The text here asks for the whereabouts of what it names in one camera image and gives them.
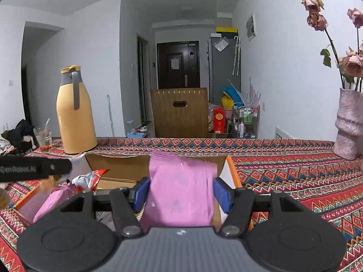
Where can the wooden chair back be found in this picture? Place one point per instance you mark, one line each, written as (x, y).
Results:
(164, 119)

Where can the red gift box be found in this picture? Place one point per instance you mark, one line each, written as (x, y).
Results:
(219, 119)

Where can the pink textured vase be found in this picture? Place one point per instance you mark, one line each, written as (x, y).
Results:
(350, 124)

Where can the blue plastic item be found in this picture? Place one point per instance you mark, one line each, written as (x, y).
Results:
(232, 93)

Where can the pink snack packet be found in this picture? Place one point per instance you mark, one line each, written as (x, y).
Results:
(55, 201)
(178, 187)

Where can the orange cardboard box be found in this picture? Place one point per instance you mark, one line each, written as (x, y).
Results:
(122, 167)

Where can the yellow box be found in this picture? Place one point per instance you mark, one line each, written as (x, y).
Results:
(227, 30)

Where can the white folded umbrella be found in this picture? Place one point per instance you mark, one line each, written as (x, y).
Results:
(236, 56)

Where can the dried pink roses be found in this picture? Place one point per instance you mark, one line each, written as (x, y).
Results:
(353, 62)

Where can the dark entrance door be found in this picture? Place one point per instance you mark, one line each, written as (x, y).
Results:
(164, 73)

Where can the grey refrigerator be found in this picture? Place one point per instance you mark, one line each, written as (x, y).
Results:
(221, 68)

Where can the blue floor tray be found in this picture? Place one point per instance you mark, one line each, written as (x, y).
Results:
(137, 133)

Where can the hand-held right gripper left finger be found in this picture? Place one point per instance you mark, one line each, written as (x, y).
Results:
(140, 194)

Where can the drinking glass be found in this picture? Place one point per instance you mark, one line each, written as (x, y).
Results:
(42, 138)

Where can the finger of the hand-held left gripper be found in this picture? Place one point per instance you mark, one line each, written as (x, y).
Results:
(55, 167)

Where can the pink decorative branches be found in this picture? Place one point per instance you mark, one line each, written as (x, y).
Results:
(254, 93)

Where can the yellow thermos jug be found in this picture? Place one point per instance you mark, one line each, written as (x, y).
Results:
(75, 119)

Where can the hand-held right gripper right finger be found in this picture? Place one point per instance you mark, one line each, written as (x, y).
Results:
(222, 195)

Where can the red patterned snack packet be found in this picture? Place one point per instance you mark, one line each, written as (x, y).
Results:
(88, 180)

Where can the white mop stick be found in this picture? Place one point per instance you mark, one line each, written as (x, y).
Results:
(110, 116)

